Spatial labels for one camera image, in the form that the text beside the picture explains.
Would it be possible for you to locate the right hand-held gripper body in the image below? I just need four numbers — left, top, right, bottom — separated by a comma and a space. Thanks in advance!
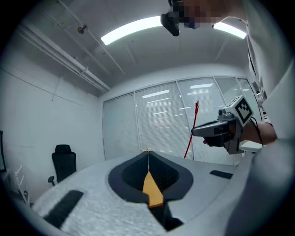
202, 94, 254, 155

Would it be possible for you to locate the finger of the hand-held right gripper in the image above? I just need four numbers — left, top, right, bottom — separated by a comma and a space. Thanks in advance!
191, 120, 230, 137

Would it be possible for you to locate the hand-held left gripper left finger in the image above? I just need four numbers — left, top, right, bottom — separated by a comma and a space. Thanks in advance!
32, 151, 167, 236

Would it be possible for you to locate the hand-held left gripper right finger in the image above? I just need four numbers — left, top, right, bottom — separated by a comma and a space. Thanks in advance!
148, 151, 238, 224

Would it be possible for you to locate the red pole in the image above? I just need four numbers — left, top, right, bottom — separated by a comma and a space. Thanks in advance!
183, 100, 200, 159

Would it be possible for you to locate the person's right forearm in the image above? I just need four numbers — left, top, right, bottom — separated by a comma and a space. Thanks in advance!
242, 121, 278, 147

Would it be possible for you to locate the person's right hand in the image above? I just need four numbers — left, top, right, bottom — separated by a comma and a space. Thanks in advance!
228, 121, 238, 139

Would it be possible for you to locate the glass partition with blinds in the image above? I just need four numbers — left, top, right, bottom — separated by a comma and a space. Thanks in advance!
102, 77, 263, 167

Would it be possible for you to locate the person's white shirt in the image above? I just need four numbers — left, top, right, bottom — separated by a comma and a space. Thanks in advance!
242, 0, 295, 148

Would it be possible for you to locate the black office chair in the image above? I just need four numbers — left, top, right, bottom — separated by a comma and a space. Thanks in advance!
47, 144, 77, 187

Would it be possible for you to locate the person's head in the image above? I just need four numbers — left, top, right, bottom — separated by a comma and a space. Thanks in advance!
172, 0, 245, 30

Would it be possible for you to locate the white metal rack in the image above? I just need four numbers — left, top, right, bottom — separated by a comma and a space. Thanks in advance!
13, 164, 31, 205

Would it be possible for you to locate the black monitor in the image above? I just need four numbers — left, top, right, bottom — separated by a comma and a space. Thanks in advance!
0, 130, 7, 174

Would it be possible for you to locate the white ceiling pipe run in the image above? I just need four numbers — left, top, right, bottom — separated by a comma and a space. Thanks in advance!
18, 25, 112, 93

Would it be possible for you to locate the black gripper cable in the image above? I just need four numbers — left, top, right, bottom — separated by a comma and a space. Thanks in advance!
250, 117, 265, 147

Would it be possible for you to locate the white headset cable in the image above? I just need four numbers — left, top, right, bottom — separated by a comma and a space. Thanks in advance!
212, 16, 249, 27

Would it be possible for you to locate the black head-mounted camera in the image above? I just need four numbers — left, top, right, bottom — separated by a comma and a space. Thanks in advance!
160, 0, 181, 37

